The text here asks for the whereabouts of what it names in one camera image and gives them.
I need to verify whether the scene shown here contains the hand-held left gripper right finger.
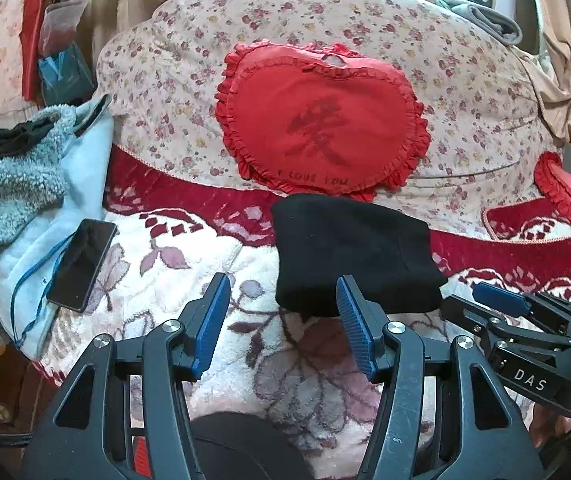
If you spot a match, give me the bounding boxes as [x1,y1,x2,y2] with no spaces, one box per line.
[336,275,541,480]

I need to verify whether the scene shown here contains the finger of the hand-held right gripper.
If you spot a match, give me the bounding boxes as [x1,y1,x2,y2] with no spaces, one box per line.
[440,294,571,356]
[473,281,571,333]

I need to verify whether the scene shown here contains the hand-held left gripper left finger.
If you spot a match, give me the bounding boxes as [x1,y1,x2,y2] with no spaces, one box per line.
[18,272,232,480]

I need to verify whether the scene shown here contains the black pants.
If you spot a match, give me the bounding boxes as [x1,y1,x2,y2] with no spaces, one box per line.
[270,194,449,318]

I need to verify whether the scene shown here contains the person's right hand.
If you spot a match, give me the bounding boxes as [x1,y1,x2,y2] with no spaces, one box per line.
[530,402,571,455]

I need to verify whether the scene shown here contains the red and white plush blanket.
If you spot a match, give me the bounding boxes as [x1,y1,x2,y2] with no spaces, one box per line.
[30,147,571,480]

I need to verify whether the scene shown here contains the small red frilled pillow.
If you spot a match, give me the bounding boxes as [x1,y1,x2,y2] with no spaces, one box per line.
[533,151,571,247]

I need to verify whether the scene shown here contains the black smartphone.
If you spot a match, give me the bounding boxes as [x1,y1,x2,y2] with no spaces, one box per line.
[45,219,118,313]

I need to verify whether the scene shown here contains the large red heart pillow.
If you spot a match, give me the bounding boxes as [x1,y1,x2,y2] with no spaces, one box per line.
[215,41,431,196]

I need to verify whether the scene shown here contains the light blue fleece jacket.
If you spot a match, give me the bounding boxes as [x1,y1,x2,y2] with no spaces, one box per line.
[0,94,116,362]

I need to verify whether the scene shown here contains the beige hanging cloth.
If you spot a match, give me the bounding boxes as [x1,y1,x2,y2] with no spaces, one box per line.
[515,0,571,147]

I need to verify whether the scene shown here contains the floral quilt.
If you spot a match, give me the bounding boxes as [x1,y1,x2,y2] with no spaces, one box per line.
[95,0,566,231]

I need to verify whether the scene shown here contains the black cloth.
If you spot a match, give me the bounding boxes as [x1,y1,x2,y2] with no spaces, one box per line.
[0,119,62,171]

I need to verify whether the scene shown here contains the grey folded cloth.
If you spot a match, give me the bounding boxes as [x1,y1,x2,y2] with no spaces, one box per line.
[438,0,523,47]

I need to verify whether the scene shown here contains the plastic bag with blue contents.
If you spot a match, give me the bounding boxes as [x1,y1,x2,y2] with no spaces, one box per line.
[38,0,98,108]

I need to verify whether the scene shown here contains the red cloth strip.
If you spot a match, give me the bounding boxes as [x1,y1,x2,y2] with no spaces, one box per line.
[21,0,52,103]

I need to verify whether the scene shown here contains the blue cord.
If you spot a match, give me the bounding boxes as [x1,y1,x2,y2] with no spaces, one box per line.
[10,232,83,350]

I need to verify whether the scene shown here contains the brown wooden bed frame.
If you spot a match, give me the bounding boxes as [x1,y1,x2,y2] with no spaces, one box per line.
[0,332,63,443]

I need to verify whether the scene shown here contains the black cable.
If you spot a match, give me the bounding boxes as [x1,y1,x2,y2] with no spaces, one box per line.
[0,430,36,450]

